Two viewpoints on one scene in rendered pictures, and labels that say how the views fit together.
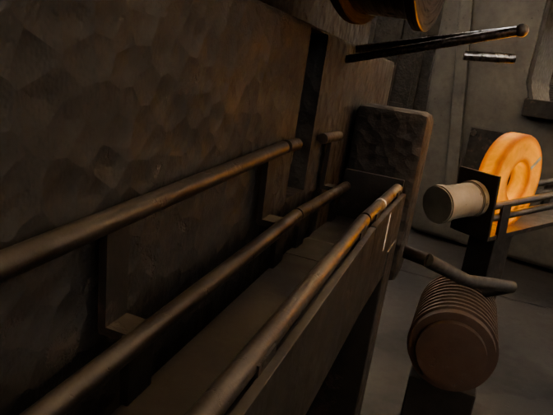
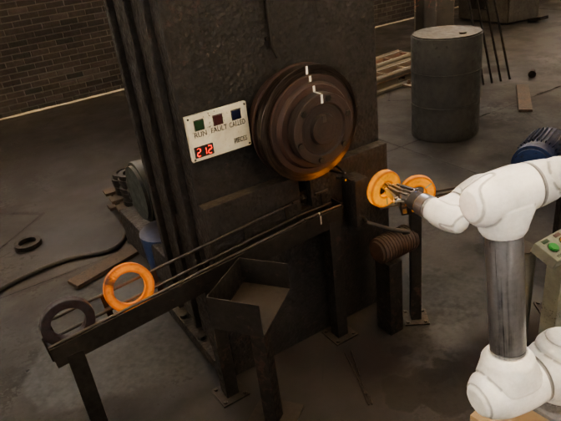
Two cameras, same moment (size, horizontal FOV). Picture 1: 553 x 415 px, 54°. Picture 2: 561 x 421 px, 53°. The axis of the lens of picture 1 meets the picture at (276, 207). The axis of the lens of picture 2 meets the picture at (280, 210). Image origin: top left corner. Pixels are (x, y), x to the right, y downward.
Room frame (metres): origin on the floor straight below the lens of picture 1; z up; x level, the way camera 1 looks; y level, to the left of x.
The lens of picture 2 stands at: (-1.18, -1.41, 1.84)
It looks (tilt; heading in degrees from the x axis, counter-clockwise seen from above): 27 degrees down; 42
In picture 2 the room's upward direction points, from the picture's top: 7 degrees counter-clockwise
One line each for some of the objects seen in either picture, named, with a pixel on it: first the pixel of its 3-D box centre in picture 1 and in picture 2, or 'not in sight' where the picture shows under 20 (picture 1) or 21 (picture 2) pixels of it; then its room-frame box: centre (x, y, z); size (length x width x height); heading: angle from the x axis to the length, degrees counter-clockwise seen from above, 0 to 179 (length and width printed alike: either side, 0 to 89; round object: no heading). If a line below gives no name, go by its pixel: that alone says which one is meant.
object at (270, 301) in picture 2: not in sight; (260, 356); (-0.01, -0.17, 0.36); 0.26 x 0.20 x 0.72; 16
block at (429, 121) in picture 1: (378, 190); (356, 199); (0.77, -0.14, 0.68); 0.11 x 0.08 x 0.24; 71
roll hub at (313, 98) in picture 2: not in sight; (320, 128); (0.51, -0.17, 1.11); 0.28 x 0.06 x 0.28; 161
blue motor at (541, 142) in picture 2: not in sight; (543, 154); (2.81, -0.42, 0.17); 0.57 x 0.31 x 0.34; 1
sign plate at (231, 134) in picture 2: not in sight; (219, 131); (0.26, 0.13, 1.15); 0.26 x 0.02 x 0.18; 161
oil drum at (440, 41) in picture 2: not in sight; (445, 83); (3.42, 0.59, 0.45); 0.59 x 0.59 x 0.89
